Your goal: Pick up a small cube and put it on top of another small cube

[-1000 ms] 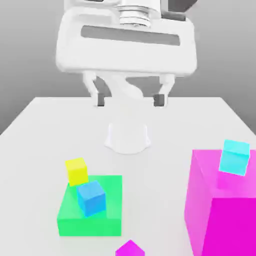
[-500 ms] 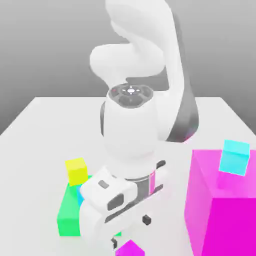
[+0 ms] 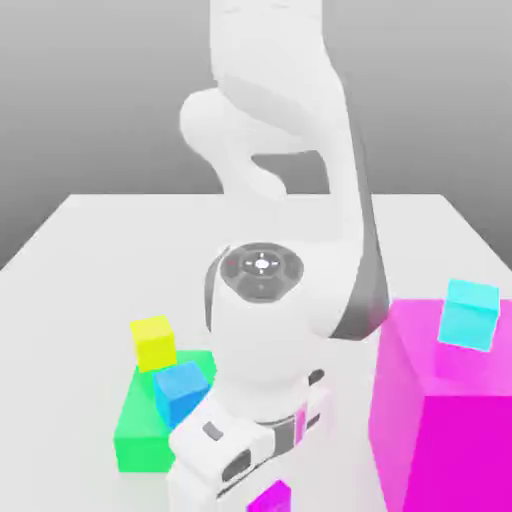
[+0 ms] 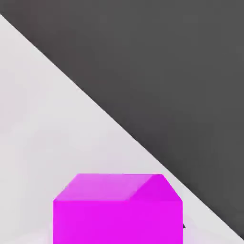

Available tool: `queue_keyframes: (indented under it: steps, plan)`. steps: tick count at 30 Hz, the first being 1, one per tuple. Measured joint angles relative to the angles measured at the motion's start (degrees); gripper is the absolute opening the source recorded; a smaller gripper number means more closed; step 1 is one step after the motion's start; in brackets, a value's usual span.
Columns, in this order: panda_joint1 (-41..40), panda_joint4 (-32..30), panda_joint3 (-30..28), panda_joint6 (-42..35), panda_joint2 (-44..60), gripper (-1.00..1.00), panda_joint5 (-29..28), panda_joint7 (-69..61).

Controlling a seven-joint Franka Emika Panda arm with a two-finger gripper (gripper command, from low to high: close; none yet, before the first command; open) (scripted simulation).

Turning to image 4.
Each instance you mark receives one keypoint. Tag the small magenta cube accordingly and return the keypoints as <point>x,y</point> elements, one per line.
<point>118,219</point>

